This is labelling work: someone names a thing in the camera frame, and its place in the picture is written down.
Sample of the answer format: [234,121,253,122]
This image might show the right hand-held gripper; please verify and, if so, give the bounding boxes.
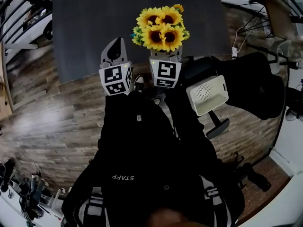
[149,45,183,88]

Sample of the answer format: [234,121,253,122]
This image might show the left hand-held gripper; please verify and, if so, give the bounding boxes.
[98,37,133,96]

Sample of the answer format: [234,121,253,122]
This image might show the yellow sunflower flowers bunch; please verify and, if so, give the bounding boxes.
[131,4,191,53]

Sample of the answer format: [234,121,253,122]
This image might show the white plastic basket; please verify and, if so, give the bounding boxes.
[186,75,230,117]

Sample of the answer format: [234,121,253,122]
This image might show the person's right forearm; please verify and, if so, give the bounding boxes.
[164,85,206,146]

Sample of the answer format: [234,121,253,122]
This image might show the person's left forearm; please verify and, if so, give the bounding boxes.
[100,92,143,156]

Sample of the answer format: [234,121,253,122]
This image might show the person's left shoe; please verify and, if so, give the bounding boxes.
[134,74,145,93]

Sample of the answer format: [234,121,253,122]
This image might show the black wheel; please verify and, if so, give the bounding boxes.
[43,20,54,41]

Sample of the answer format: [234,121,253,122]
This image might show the black office chair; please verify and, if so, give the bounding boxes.
[181,52,286,140]

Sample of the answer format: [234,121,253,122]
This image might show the black metal railing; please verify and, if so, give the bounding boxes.
[0,0,56,44]

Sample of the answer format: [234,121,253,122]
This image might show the white mesh office chair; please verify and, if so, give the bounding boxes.
[269,39,294,73]

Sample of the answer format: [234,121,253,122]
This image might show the wooden desk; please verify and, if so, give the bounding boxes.
[0,41,15,121]

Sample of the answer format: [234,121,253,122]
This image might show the wooden board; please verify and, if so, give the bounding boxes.
[263,0,294,37]

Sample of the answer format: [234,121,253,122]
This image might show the person's black jacket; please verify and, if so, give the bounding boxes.
[61,88,246,227]

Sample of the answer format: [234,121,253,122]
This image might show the black tripod stand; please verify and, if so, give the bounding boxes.
[233,152,272,192]

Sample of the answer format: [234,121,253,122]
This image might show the white cable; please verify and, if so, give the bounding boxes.
[232,17,260,50]

